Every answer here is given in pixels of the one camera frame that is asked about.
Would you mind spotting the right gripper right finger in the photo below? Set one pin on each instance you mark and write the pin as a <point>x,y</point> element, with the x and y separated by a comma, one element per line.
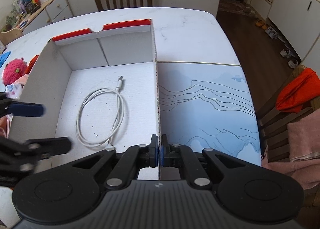
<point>190,164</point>

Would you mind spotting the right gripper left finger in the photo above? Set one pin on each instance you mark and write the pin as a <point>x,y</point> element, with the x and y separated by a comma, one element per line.
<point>129,163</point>

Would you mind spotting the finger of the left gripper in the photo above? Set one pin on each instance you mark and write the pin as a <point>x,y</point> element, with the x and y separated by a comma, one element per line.
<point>24,157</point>
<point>19,109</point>

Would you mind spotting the pink fleece cloth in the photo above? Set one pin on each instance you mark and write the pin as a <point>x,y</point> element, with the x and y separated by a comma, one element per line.
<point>7,119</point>

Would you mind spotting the red white shoe box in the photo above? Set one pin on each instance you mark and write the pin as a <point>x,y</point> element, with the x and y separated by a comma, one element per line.
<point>99,89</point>

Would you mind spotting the printed face mask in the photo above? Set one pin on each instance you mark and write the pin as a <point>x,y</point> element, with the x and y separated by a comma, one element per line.
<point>13,91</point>

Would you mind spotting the pink plush ball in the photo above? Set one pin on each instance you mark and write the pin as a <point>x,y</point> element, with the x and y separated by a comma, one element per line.
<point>13,71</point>

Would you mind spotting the blue rubber glove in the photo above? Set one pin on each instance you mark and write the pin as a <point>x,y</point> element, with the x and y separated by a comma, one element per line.
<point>3,57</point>

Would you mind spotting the small wooden child chair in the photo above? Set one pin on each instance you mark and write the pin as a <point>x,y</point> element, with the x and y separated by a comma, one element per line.
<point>9,36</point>

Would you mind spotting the white sideboard cabinet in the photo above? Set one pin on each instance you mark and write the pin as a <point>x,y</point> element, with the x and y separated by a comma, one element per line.
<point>50,12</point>

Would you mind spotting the pink towel on chair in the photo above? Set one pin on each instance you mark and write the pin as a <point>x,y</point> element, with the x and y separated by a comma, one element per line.
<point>303,152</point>

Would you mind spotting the red garment on chair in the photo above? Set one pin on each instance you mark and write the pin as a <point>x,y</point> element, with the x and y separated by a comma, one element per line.
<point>299,91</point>

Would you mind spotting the white wall cabinet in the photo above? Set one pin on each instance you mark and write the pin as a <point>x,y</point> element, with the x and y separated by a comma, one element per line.
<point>297,21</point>

